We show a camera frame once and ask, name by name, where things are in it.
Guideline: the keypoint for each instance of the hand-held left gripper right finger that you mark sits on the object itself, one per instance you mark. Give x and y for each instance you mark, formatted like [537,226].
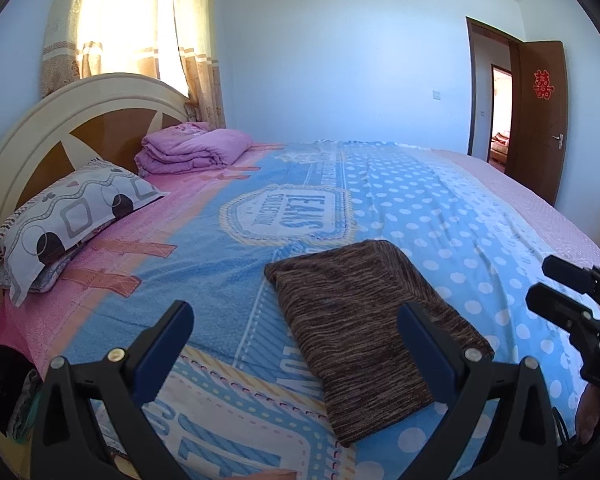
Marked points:
[429,355]

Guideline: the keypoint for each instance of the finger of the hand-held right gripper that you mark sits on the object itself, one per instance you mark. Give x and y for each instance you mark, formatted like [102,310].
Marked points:
[559,307]
[574,272]

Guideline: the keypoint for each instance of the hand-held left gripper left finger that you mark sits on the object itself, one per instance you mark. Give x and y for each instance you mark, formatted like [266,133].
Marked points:
[164,352]

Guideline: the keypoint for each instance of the brown knit sweater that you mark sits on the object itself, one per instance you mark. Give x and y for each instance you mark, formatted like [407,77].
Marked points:
[360,320]

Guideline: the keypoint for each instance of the dark clothes pile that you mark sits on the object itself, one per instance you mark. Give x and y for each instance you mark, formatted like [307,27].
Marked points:
[2,380]

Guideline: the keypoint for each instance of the person's left hand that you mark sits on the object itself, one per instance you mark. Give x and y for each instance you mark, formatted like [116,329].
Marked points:
[275,475]

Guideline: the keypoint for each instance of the pink dotted bed sheet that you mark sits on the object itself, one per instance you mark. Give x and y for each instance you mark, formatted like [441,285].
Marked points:
[544,205]

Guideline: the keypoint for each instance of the sofa in next room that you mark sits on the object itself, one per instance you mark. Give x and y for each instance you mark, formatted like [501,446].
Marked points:
[500,146]

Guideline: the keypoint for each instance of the brown wooden door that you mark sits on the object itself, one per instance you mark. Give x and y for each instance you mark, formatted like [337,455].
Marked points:
[534,125]

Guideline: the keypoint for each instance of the bed with blue sheet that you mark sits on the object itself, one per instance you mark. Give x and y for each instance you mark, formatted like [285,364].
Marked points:
[379,210]

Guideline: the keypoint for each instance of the grey patterned pillow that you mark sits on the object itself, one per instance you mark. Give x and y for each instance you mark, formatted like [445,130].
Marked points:
[70,220]

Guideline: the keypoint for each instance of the red paper door decoration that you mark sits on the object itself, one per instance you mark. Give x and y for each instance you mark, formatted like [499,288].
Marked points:
[541,84]

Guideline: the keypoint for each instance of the folded pink quilt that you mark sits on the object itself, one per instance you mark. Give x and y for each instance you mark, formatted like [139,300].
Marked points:
[190,150]

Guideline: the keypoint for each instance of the cream wooden bed headboard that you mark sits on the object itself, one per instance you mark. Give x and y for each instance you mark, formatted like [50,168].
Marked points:
[45,120]

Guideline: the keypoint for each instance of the brown door frame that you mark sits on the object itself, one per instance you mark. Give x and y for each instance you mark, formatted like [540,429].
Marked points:
[477,85]

